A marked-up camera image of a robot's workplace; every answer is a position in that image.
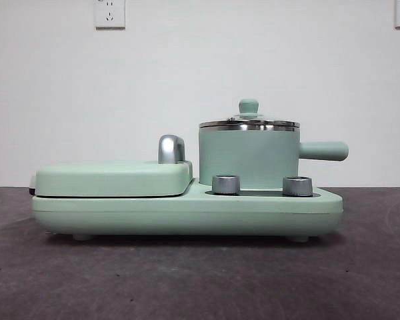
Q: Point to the glass lid with mint knob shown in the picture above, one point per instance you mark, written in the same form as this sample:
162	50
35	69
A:
249	106

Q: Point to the mint green steamer pot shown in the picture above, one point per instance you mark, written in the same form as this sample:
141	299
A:
246	156

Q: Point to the silver control knob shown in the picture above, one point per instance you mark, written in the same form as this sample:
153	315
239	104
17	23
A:
297	186
225	184

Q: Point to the mint green breakfast machine base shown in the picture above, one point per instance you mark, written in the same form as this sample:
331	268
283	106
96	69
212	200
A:
186	216

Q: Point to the mint green grill cover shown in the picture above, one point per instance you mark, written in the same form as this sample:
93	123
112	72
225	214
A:
110	178

